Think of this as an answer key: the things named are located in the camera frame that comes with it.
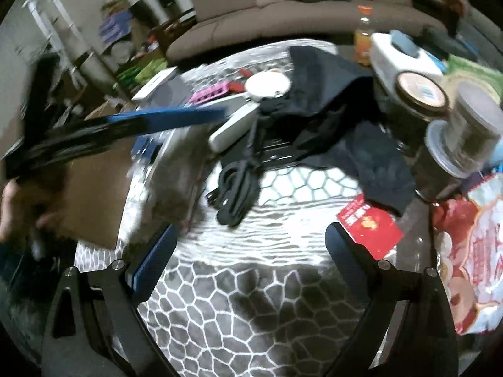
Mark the red flat item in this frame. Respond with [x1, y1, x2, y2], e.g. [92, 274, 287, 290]
[232, 68, 257, 92]

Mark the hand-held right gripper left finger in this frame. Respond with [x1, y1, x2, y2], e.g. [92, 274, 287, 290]
[41, 224, 177, 377]

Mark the small white carton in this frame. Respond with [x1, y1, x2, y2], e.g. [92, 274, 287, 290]
[131, 67, 180, 101]

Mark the red white snack bag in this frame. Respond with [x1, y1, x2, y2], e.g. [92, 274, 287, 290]
[431, 172, 503, 335]

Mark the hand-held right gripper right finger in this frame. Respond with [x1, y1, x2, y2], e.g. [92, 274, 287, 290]
[324, 222, 460, 377]

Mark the red card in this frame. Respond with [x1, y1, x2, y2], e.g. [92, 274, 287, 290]
[335, 193, 405, 260]

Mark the black cloth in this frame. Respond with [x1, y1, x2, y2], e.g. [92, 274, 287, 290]
[288, 46, 418, 215]

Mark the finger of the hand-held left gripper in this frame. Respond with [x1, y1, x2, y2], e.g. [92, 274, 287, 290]
[27, 118, 152, 166]

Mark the black cable bundle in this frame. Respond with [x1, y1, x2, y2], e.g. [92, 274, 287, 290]
[206, 104, 263, 227]

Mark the cardboard box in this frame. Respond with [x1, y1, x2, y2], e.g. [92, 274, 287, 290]
[0, 104, 158, 250]

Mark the grey lid glass jar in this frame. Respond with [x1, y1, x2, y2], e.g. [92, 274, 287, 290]
[416, 82, 503, 202]

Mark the pink comb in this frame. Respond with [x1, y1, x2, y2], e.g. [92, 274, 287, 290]
[190, 80, 231, 105]

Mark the white rectangular container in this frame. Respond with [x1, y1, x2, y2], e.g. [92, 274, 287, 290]
[370, 31, 445, 88]

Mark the brown sofa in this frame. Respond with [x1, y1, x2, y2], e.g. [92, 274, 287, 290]
[167, 0, 449, 62]

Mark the brown lid jar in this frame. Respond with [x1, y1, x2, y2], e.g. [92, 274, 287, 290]
[373, 71, 451, 155]

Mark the green packet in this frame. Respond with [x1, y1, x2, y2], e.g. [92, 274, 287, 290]
[445, 52, 503, 100]

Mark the orange drink bottle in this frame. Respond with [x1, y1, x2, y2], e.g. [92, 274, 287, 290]
[353, 5, 374, 66]

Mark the white power bank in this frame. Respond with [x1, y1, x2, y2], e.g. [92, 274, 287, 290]
[208, 104, 261, 154]

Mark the stack of blue tissue packs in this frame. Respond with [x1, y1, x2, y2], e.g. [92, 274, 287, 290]
[98, 9, 135, 45]

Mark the green bag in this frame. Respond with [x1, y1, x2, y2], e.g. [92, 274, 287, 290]
[115, 57, 168, 84]

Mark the blue box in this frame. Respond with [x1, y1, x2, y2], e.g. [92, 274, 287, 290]
[110, 106, 229, 135]

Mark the person's left hand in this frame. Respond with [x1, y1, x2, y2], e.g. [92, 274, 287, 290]
[0, 183, 65, 244]

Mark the white round lid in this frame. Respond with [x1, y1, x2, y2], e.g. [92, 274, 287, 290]
[244, 71, 292, 101]

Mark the white garment steamer stand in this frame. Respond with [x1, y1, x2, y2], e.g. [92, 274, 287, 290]
[23, 0, 96, 87]

